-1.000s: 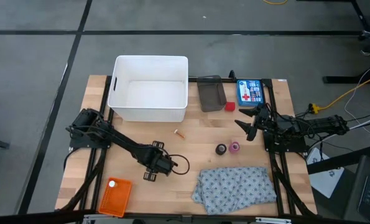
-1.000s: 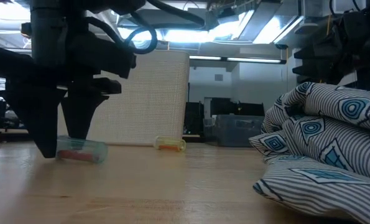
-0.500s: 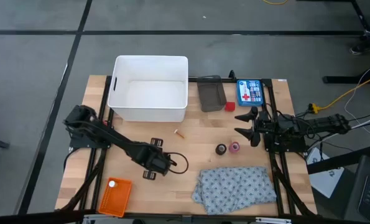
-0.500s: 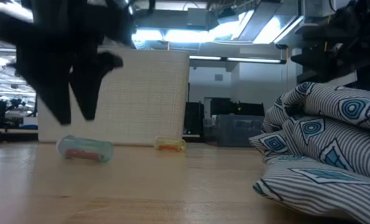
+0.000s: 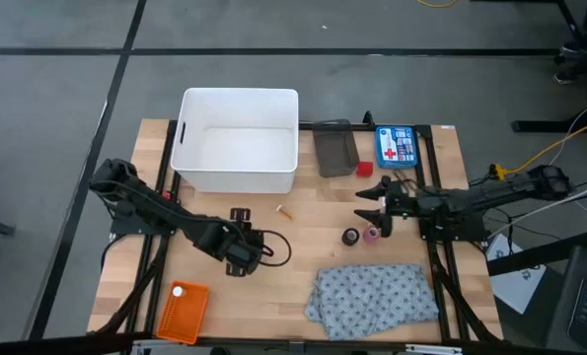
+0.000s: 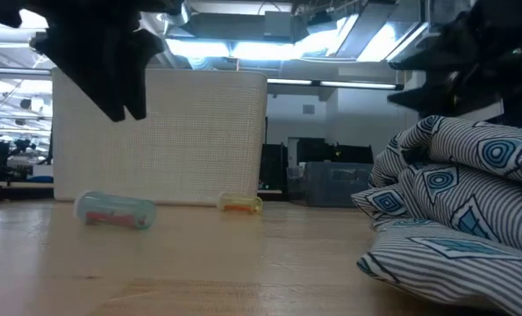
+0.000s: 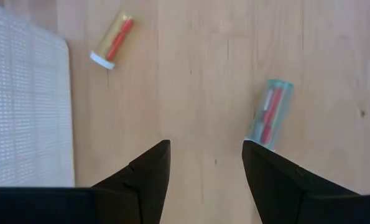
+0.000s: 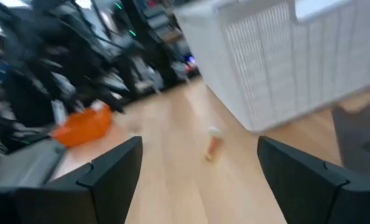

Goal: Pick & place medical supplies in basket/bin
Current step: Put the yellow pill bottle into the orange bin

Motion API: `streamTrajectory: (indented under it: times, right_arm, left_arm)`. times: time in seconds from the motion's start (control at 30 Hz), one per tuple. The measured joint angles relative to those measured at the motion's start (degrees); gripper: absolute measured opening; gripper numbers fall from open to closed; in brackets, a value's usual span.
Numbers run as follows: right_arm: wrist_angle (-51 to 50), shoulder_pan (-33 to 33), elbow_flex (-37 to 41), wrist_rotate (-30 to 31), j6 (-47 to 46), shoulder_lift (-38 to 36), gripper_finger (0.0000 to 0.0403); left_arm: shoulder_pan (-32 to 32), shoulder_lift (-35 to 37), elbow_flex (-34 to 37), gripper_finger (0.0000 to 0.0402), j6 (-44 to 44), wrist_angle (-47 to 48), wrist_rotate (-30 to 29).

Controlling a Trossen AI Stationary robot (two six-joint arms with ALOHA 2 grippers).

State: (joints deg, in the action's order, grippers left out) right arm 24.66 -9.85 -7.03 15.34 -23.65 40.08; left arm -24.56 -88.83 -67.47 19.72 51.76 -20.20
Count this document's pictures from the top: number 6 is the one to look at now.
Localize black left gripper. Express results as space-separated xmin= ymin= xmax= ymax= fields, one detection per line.
xmin=0 ymin=0 xmax=185 ymax=123

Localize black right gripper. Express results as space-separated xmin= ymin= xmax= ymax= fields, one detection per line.
xmin=387 ymin=0 xmax=522 ymax=131

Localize blue patterned cloth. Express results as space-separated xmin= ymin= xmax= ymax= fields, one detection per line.
xmin=350 ymin=114 xmax=522 ymax=316

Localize teal pill bottle red label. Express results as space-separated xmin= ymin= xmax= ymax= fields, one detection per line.
xmin=74 ymin=190 xmax=158 ymax=231

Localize clear pill bottle orange label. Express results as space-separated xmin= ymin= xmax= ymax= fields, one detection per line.
xmin=218 ymin=191 xmax=265 ymax=216

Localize large white plastic bin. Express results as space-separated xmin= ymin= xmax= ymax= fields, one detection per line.
xmin=52 ymin=68 xmax=269 ymax=208

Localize small grey translucent bin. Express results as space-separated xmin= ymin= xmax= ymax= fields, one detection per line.
xmin=285 ymin=161 xmax=375 ymax=208

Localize long ceiling light fixture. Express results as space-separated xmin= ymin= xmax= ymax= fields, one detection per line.
xmin=267 ymin=77 xmax=404 ymax=92

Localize grey ceiling box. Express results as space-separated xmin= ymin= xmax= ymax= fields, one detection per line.
xmin=263 ymin=11 xmax=293 ymax=39

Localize black computer tower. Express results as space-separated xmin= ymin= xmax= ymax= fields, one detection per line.
xmin=260 ymin=142 xmax=289 ymax=192

